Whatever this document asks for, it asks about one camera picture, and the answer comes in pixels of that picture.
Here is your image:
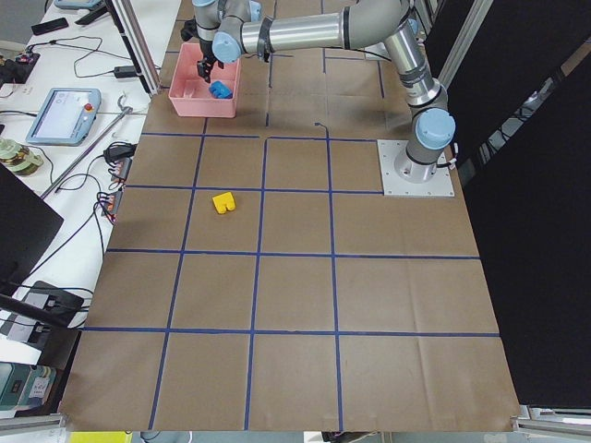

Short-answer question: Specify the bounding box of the blue teach pendant tablet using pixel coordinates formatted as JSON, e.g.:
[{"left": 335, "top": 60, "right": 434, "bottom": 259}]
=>
[{"left": 26, "top": 88, "right": 102, "bottom": 146}]

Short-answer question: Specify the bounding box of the black monitor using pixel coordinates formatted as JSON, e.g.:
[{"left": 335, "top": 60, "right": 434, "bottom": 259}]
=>
[{"left": 0, "top": 165, "right": 64, "bottom": 296}]

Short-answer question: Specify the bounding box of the black phone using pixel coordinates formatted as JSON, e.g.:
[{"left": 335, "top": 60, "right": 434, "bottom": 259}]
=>
[{"left": 31, "top": 18, "right": 68, "bottom": 36}]

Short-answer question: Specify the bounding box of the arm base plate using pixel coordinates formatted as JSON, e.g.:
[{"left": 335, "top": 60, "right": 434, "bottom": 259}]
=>
[{"left": 377, "top": 139, "right": 455, "bottom": 198}]

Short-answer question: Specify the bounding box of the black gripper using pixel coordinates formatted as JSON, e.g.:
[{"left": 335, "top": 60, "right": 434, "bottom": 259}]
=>
[{"left": 197, "top": 40, "right": 217, "bottom": 78}]

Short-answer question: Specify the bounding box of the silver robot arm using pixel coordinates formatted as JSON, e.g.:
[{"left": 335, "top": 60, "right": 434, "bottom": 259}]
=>
[{"left": 181, "top": 1, "right": 456, "bottom": 184}]

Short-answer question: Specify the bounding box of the aluminium frame post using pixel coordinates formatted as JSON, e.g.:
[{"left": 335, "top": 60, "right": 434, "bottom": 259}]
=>
[{"left": 105, "top": 0, "right": 161, "bottom": 97}]

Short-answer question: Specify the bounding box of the pink plastic box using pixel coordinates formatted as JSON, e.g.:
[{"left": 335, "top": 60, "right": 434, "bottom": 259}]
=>
[{"left": 168, "top": 42, "right": 241, "bottom": 118}]

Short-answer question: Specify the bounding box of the blue toy block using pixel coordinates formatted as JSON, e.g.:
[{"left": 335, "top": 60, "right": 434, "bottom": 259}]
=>
[{"left": 209, "top": 80, "right": 233, "bottom": 100}]

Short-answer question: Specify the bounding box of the long metal rod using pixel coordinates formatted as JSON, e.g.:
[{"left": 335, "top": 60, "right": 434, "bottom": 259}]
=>
[{"left": 40, "top": 92, "right": 133, "bottom": 200}]

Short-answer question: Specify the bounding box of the black power adapter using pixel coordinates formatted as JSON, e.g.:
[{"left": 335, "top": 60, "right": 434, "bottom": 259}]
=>
[{"left": 113, "top": 66, "right": 137, "bottom": 78}]

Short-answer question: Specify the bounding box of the yellow toy block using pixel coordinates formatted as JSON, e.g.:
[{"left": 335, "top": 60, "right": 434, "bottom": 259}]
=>
[{"left": 211, "top": 191, "right": 236, "bottom": 214}]

